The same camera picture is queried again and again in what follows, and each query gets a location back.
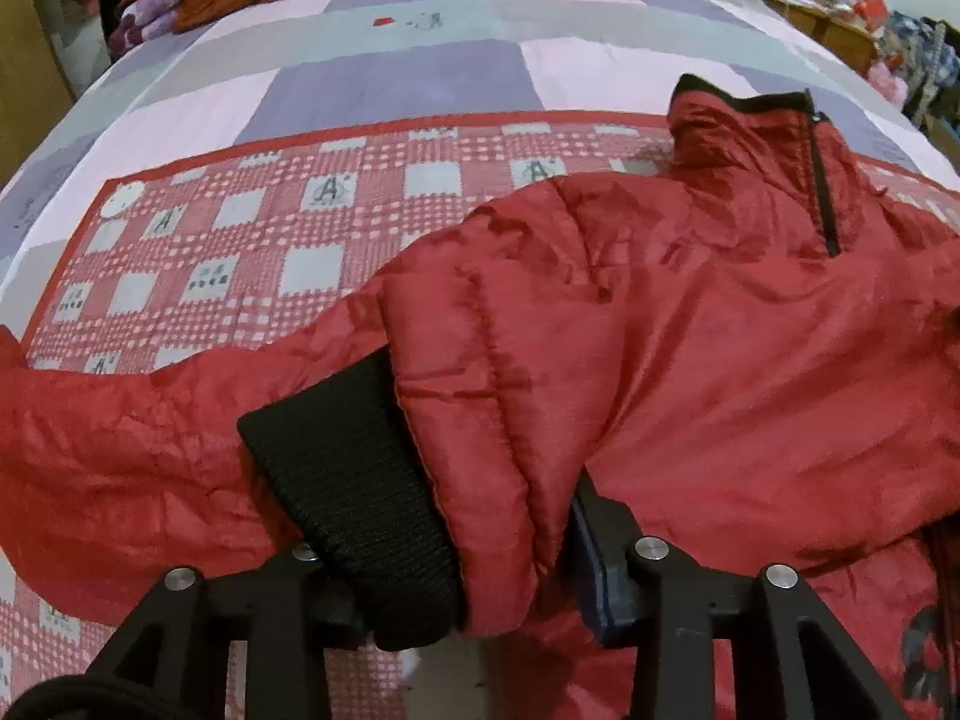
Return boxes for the red and black padded jacket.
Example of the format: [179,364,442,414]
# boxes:
[0,73,960,720]

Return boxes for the pink purple patchwork bedsheet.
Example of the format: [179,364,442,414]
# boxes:
[0,0,960,331]

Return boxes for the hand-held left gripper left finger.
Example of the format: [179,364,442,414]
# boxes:
[86,542,370,720]

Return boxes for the red checked blanket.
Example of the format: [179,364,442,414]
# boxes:
[0,111,960,720]

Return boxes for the black cord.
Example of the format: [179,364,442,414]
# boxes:
[0,673,175,720]

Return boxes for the wooden board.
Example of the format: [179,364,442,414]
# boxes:
[0,0,77,188]

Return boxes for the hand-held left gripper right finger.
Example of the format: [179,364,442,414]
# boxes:
[565,478,913,720]

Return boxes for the wooden cabinet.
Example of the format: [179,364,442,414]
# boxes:
[756,0,886,77]

